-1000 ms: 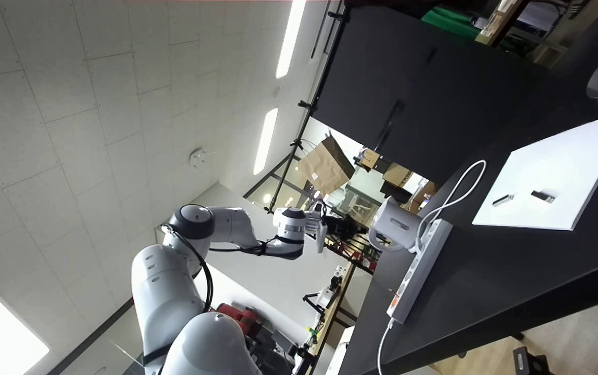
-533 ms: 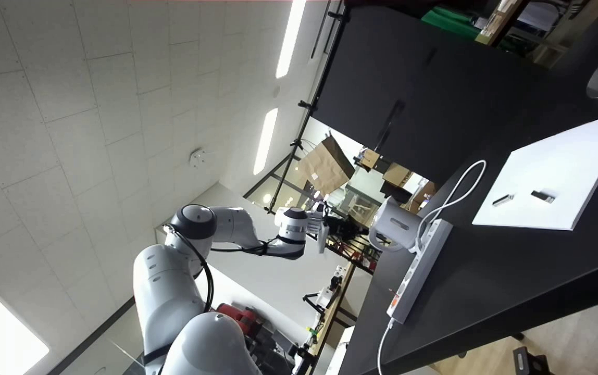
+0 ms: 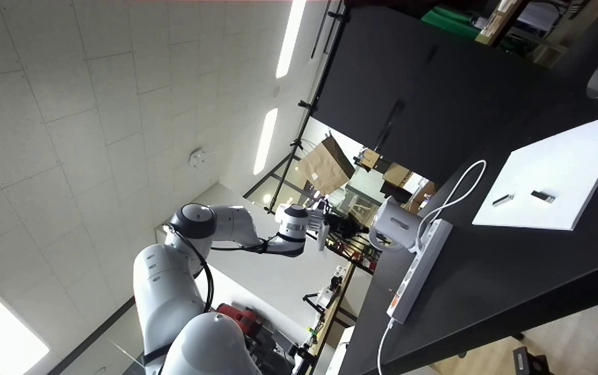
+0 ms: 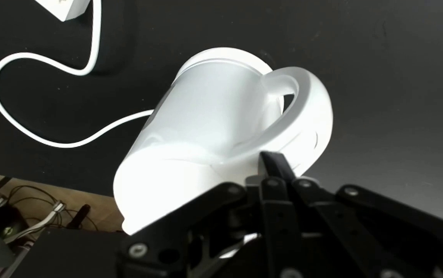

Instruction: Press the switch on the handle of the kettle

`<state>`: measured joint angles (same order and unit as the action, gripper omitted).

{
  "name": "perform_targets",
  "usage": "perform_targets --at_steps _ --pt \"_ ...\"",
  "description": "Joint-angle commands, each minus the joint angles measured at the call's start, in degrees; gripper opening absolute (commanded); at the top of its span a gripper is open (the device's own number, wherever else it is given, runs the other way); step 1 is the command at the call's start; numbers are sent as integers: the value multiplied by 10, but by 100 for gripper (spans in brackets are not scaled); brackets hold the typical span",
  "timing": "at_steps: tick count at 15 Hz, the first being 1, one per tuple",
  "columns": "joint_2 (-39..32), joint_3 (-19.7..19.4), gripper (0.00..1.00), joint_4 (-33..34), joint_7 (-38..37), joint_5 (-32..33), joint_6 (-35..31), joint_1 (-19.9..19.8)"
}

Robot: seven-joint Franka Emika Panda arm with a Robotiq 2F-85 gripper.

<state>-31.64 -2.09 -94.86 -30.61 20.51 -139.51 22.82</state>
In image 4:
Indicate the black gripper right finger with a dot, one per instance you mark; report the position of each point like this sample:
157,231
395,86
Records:
364,226

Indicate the white power strip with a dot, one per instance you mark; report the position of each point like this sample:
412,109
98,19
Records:
66,8

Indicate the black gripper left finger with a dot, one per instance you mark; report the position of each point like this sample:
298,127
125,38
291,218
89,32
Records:
274,217

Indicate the white electric kettle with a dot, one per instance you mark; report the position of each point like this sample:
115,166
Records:
205,118

